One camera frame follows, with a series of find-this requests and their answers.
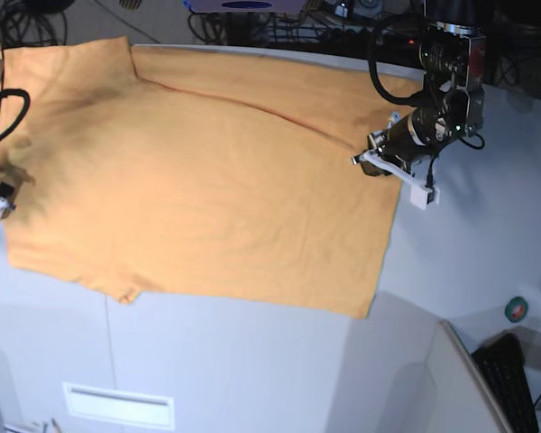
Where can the pencil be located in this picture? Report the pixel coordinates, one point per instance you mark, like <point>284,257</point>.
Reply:
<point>56,426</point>

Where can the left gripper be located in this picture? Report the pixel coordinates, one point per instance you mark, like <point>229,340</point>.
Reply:
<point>396,150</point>

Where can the beige board panel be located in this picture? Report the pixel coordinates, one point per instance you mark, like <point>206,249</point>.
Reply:
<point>470,403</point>

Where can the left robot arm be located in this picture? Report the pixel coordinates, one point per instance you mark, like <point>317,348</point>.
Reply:
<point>449,106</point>

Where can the black keyboard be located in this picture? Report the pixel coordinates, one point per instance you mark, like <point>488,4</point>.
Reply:
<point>501,364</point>

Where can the white rectangular tray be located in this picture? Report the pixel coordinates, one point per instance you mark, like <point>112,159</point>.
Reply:
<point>125,408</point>

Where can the orange yellow t-shirt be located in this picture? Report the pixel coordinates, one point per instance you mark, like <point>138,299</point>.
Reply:
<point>197,172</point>

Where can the green tape roll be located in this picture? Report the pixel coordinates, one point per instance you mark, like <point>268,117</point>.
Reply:
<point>516,309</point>

